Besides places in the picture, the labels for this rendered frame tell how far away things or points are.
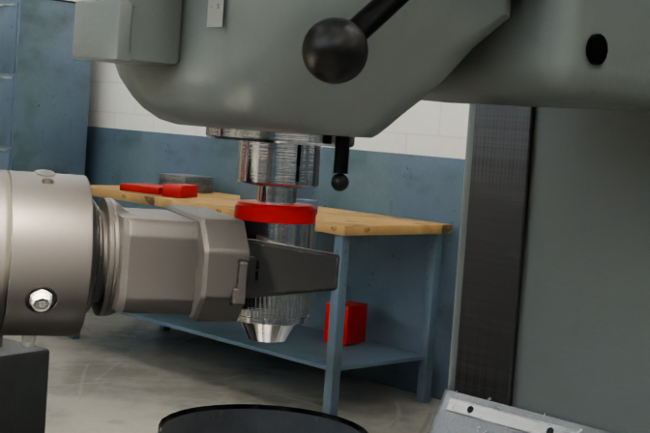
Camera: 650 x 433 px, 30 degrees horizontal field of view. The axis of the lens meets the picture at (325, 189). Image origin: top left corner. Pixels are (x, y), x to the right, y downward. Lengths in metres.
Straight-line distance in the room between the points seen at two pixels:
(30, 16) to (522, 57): 7.31
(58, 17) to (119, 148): 0.93
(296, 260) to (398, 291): 5.58
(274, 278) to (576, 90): 0.21
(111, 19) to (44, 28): 7.40
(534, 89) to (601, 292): 0.32
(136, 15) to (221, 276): 0.14
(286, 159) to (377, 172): 5.67
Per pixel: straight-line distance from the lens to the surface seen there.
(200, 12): 0.62
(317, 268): 0.68
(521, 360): 1.05
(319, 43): 0.54
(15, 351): 1.02
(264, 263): 0.67
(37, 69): 7.98
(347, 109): 0.64
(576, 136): 1.01
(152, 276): 0.64
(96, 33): 0.62
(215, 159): 7.30
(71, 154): 8.13
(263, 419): 2.99
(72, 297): 0.64
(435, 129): 6.10
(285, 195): 0.69
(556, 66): 0.70
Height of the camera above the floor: 1.32
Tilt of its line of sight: 3 degrees down
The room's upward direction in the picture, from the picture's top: 4 degrees clockwise
